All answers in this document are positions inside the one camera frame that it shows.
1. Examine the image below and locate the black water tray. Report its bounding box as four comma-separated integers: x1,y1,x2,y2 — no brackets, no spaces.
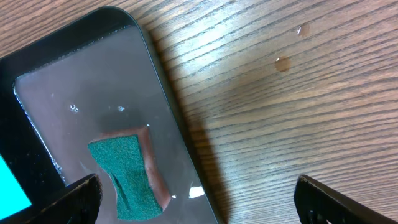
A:
1,6,223,223

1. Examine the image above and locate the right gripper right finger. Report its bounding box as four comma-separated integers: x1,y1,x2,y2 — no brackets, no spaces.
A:
294,175,397,224

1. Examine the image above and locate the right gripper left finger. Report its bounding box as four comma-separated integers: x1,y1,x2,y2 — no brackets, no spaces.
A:
25,174,103,224

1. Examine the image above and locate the teal plastic tray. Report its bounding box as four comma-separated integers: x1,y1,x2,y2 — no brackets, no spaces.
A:
0,157,32,220

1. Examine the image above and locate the green scrubbing sponge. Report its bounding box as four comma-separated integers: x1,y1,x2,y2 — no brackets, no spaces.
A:
88,126,171,221

